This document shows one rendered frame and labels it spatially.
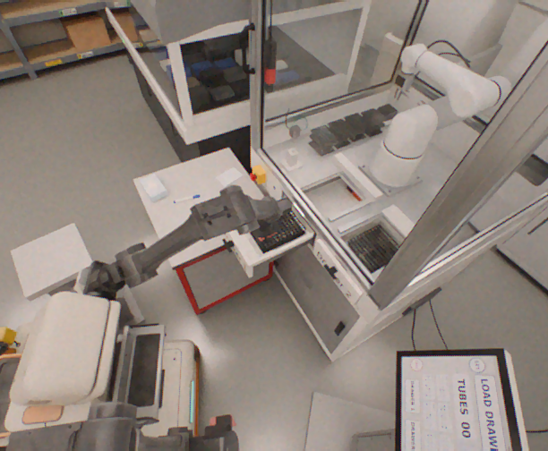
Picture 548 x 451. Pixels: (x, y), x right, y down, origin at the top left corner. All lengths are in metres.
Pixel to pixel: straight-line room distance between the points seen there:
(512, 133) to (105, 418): 0.72
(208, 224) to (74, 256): 1.11
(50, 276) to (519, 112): 1.66
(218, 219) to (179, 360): 1.28
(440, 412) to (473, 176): 0.66
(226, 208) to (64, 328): 0.41
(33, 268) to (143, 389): 0.90
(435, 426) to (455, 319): 1.51
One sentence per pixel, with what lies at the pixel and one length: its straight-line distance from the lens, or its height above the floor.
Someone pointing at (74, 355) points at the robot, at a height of 1.35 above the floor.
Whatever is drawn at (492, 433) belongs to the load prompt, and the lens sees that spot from 1.05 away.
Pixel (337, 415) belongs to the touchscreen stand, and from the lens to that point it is 2.05.
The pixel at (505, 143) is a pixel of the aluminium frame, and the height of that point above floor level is 1.69.
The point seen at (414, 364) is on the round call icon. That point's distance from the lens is 1.16.
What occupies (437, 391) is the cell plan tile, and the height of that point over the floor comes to 1.06.
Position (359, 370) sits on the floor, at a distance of 2.16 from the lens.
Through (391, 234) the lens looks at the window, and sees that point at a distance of 1.00.
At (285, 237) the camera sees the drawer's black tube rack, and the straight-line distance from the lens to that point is 1.36.
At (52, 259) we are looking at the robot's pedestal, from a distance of 1.73.
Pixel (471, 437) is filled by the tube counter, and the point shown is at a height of 1.12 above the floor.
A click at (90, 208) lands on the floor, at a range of 2.93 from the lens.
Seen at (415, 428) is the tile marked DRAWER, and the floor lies 1.01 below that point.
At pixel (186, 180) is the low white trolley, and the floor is 0.76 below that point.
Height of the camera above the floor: 2.03
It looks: 54 degrees down
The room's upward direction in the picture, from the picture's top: 5 degrees clockwise
